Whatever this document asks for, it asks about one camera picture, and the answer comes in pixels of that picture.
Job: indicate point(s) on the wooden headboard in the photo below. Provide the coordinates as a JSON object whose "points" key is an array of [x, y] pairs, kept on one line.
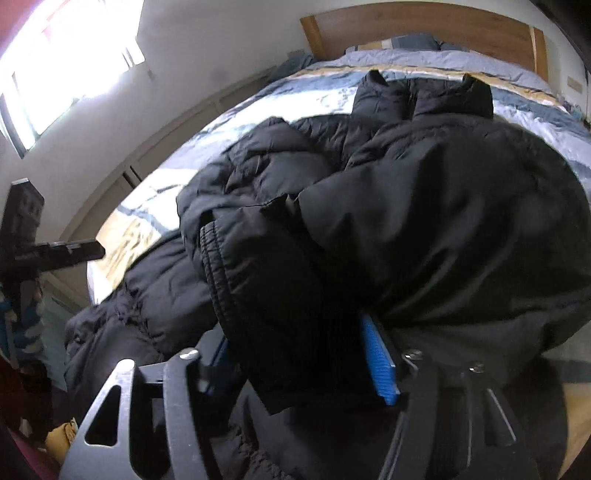
{"points": [[415, 27]]}

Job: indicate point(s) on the blue pillow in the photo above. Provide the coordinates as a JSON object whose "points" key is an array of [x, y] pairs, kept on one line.
{"points": [[452, 46]]}

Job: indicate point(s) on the dark red cloth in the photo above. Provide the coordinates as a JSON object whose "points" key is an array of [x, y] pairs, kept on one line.
{"points": [[23, 415]]}

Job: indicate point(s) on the grey-blue cloth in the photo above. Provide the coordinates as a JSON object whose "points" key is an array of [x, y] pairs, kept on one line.
{"points": [[293, 67]]}

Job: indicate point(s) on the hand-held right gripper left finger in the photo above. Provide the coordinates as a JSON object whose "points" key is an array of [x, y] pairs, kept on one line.
{"points": [[215, 369]]}

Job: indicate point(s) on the yellow cloth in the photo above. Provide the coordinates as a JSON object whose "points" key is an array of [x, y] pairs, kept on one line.
{"points": [[62, 441]]}

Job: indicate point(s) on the striped pillow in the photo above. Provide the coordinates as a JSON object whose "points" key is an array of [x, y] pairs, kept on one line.
{"points": [[392, 42]]}

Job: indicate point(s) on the beige wall switch plate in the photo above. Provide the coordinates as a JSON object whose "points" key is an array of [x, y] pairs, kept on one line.
{"points": [[575, 86]]}

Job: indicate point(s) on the bed with striped duvet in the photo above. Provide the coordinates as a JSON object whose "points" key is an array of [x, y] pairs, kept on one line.
{"points": [[300, 92]]}

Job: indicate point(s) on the black puffer jacket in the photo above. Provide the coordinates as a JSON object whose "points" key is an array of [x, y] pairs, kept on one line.
{"points": [[392, 207]]}

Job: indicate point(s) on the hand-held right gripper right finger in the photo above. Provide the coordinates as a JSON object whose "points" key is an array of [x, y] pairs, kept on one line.
{"points": [[378, 364]]}

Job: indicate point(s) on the bright window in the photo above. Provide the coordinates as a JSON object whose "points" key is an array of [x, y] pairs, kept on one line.
{"points": [[69, 55]]}

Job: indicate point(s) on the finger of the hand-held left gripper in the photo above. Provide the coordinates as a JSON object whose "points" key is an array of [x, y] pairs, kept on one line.
{"points": [[69, 253]]}

